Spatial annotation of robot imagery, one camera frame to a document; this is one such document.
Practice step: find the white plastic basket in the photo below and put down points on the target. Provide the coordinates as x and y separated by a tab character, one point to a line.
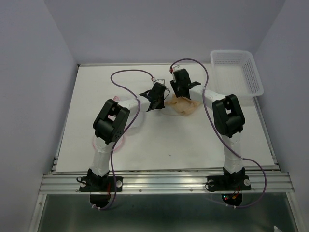
235	72

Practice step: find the white mesh laundry bag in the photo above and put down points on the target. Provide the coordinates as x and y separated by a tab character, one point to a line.
116	118

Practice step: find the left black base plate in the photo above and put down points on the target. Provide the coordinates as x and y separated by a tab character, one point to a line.
103	192

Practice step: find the beige bra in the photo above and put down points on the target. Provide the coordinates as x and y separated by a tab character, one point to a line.
182	105

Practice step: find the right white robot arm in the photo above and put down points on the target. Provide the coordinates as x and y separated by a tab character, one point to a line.
227	120

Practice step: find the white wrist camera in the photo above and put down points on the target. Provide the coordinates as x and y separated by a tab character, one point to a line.
174	68
161	81

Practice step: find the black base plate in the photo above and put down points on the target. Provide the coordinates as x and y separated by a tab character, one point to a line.
231	185
103	192

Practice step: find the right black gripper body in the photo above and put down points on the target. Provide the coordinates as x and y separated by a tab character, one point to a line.
175	87

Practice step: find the aluminium front rail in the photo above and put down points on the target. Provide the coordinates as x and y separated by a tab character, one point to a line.
158	183

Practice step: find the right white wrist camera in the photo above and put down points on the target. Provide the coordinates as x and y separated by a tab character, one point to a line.
174	68

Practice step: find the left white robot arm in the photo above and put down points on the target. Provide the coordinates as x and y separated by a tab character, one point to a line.
101	164

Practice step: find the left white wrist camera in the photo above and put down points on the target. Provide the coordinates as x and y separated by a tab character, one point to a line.
161	81

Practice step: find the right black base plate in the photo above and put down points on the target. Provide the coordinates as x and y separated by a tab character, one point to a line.
231	185

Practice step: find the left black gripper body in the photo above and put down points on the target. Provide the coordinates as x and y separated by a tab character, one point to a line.
160	104

